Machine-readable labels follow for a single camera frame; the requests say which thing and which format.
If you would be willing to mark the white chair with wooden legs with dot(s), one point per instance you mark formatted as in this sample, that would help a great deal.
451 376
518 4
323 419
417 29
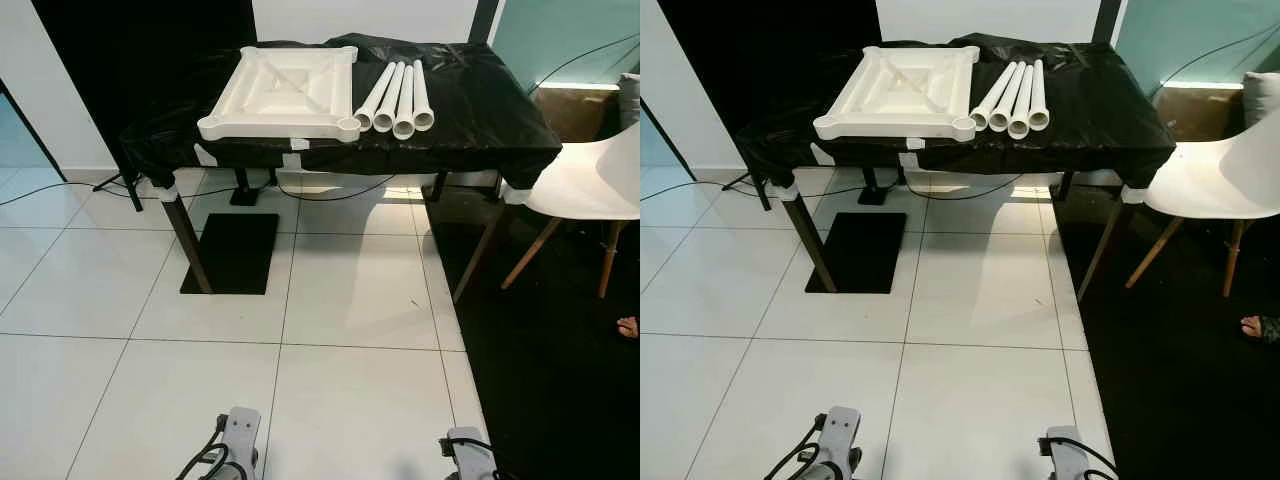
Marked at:
1210 180
590 175

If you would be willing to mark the person's foot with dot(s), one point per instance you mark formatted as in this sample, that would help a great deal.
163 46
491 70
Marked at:
628 327
1258 327

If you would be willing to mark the brown wooden cabinet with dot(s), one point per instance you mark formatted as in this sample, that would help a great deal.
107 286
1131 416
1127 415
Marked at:
580 115
1200 115

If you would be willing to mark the dark work table leg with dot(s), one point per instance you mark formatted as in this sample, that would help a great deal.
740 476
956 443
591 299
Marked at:
812 245
1100 250
188 245
478 250

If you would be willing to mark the black plastic table cover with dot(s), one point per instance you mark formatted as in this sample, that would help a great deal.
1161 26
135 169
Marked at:
1100 110
480 110

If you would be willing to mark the green glass panel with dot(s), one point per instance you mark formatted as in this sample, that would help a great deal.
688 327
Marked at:
570 40
1200 40

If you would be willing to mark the black door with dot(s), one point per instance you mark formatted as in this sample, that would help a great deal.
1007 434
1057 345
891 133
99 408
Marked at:
130 50
760 50

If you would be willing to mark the black rug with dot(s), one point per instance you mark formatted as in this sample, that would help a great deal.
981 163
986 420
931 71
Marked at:
1180 400

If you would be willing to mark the black flat base plate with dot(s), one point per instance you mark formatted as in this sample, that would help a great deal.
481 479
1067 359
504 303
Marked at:
855 255
230 255

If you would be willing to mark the black stand post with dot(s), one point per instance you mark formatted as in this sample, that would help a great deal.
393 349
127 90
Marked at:
875 190
243 190

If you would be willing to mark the black frame post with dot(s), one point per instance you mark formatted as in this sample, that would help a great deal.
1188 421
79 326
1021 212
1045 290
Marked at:
484 20
1107 20

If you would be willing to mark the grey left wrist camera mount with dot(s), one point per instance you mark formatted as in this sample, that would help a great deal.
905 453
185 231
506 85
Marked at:
240 435
843 435

